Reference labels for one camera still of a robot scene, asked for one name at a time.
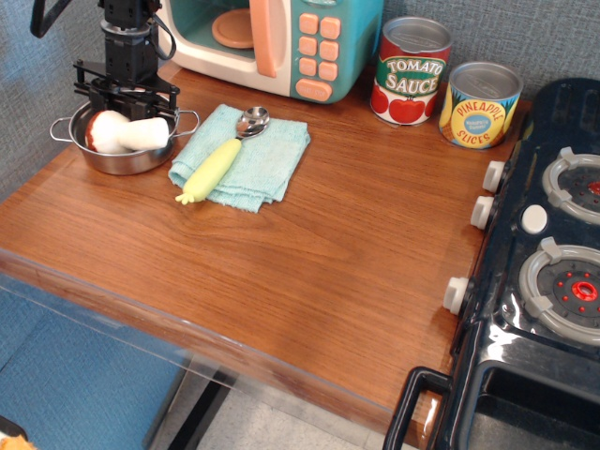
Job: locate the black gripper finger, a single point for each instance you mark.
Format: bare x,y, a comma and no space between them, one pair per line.
138,110
100,100

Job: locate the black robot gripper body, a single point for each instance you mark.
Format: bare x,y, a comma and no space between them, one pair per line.
130,69

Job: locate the plush white brown mushroom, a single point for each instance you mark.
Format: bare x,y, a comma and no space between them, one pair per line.
111,133

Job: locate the silver metal pot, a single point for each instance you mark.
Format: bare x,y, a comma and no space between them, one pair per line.
72,130

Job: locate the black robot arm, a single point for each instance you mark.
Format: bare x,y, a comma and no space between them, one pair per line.
133,14

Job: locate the light blue folded cloth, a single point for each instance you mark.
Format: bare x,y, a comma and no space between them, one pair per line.
260,173

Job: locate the teal toy microwave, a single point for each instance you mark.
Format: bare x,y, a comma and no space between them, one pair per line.
310,50

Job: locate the tomato sauce can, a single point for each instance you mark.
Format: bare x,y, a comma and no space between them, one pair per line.
412,59

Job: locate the black table leg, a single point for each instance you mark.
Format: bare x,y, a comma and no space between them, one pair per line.
195,406

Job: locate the pineapple slices can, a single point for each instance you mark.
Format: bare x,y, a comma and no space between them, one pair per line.
480,101

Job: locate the orange plush toy corner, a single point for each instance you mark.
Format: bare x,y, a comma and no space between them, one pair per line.
16,443

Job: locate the white stove knob middle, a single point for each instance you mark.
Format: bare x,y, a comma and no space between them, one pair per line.
481,212

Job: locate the white stove knob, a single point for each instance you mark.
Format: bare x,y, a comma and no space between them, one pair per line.
481,212
455,293
493,176

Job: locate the white stove knob upper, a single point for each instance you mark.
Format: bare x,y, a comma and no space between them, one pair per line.
493,176

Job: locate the white stove knob lower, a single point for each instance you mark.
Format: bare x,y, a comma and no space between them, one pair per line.
455,293

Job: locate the dark blue toy stove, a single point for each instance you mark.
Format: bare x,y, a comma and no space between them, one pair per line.
526,350

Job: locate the yellow handled metal spoon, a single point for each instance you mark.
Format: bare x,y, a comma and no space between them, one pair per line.
203,181

